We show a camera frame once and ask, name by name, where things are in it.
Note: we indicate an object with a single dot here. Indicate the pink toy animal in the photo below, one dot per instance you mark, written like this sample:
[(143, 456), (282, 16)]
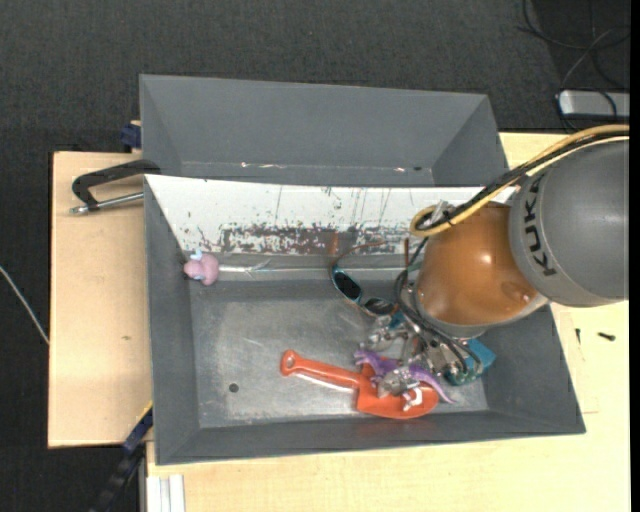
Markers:
[(204, 269)]

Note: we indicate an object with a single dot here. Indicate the grey metal bin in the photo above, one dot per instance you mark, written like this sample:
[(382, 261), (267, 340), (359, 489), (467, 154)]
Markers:
[(280, 330)]

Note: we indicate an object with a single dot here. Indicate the purple toy dinosaur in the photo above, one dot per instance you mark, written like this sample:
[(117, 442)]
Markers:
[(376, 362)]

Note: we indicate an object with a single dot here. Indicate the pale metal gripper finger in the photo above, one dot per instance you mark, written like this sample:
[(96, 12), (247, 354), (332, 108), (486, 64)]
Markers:
[(379, 338), (393, 384)]

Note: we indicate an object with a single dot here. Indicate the pale brown flat board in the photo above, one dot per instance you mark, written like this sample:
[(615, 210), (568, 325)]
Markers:
[(95, 310)]

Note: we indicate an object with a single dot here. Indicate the teal box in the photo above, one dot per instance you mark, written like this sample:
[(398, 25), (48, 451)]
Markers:
[(482, 356)]

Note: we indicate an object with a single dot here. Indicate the red toy shovel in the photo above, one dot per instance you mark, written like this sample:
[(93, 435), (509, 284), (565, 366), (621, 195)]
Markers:
[(330, 376)]

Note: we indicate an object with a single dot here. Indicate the blue sunglasses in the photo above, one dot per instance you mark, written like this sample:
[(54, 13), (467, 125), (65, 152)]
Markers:
[(347, 286)]

